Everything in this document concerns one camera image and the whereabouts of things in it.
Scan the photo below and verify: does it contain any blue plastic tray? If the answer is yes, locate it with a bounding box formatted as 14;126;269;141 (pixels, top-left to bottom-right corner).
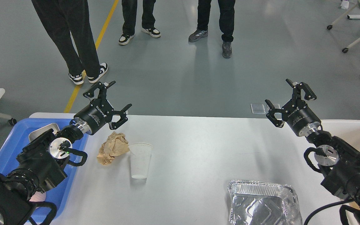
0;118;89;225

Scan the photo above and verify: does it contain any person in beige top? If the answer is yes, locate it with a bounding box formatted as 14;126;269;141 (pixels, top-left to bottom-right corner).
32;0;108;85

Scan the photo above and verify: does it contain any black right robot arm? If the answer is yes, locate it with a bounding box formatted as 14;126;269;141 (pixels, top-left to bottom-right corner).
265;79;360;225

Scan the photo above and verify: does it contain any person with grey sneakers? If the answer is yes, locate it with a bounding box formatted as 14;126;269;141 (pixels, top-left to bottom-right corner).
188;0;237;59

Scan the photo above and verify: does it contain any pink ribbed mug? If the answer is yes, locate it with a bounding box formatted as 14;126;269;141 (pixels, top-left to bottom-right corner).
29;191;46;202

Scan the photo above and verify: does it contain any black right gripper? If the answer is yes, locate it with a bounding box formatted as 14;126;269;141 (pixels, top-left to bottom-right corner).
265;79;321;137

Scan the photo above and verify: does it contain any crumpled brown paper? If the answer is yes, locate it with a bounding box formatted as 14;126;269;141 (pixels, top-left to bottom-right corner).
96;132;130;165

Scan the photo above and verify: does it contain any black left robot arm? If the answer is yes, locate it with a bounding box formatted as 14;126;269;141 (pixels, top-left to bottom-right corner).
0;81;132;225

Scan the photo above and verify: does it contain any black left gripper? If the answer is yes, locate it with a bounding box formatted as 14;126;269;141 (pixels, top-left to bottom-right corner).
73;81;132;135

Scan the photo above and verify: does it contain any aluminium foil tray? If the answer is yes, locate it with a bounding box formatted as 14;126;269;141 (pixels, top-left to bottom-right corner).
227;180;303;225

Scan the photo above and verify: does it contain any clear floor plate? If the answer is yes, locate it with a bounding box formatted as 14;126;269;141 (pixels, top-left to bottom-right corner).
266;103;282;110
250;103;266;114

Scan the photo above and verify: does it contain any stainless steel rectangular container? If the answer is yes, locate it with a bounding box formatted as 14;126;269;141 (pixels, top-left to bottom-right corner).
28;123;60;142

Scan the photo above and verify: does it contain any person with black-white sneakers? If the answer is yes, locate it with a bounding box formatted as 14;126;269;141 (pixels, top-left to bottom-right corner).
118;0;161;46

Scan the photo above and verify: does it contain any white paper cup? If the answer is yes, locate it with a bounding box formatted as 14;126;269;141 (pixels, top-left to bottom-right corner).
129;143;153;179

